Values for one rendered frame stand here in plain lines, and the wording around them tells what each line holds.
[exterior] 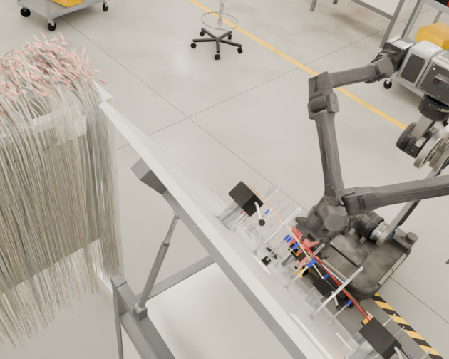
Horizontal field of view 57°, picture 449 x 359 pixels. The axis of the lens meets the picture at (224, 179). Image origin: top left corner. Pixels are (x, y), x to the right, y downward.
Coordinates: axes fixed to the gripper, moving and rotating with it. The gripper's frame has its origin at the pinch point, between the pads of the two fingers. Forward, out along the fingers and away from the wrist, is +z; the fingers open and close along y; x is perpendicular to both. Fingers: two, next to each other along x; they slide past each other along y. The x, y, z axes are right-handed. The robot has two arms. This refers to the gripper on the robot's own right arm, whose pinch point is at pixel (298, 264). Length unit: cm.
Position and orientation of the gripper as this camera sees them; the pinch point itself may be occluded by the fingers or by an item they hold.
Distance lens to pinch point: 149.0
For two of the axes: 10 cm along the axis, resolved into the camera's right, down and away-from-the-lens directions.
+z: -6.3, 7.6, 1.5
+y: 5.8, 5.9, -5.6
